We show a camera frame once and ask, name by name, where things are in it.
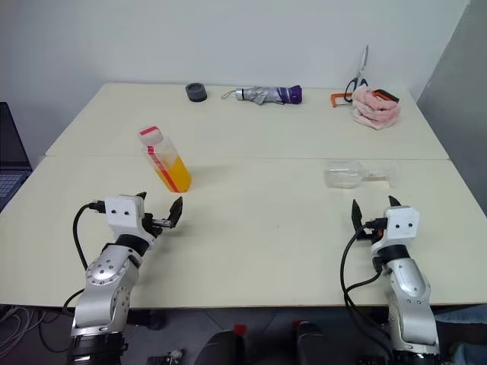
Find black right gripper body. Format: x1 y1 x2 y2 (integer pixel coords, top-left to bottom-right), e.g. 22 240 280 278
357 222 386 245

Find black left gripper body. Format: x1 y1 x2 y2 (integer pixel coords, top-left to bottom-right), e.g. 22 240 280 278
141 212 175 239

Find clear orange juice bottle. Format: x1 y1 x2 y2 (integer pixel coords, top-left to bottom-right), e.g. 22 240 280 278
138 125 193 195

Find small red object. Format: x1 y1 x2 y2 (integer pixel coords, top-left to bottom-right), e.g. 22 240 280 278
138 125 163 145

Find pink folded towel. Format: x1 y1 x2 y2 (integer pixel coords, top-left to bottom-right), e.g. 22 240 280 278
351 86 403 132

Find dark rounded shape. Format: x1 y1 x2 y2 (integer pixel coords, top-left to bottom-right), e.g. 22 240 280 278
291 320 338 365
196 323 245 365

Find blue jeans leg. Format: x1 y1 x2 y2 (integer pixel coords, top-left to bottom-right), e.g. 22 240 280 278
434 303 487 326

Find dark laptop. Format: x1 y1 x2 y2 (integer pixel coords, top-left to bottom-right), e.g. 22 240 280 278
0 101 32 214

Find folded grey purple umbrella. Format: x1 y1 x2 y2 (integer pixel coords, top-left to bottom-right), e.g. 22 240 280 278
220 84 304 106

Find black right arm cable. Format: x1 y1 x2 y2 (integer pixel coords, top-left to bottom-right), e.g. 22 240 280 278
340 217 395 365

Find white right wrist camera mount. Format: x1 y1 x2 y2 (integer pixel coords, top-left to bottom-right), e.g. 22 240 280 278
370 205 421 255

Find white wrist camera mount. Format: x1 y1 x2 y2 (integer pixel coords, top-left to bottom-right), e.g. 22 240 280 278
103 194 158 250
370 205 421 255

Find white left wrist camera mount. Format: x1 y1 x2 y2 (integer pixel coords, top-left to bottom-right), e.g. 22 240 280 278
103 194 158 250

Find black handled scissors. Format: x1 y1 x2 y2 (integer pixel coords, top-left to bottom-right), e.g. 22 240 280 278
344 43 371 103

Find white cable bundle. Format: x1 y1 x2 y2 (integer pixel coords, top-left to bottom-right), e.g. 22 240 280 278
0 305 43 344

